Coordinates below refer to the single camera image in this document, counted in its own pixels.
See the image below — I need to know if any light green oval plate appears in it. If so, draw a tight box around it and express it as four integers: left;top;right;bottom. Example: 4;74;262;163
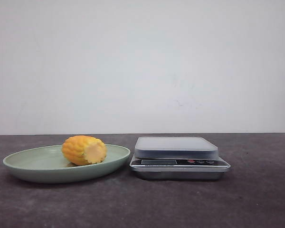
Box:
3;144;130;183

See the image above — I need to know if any yellow corn cob piece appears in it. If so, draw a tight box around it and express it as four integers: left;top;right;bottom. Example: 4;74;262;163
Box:
61;135;107;166

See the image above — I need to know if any silver digital kitchen scale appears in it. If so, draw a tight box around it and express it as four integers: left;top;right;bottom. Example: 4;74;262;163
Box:
129;136;231;180

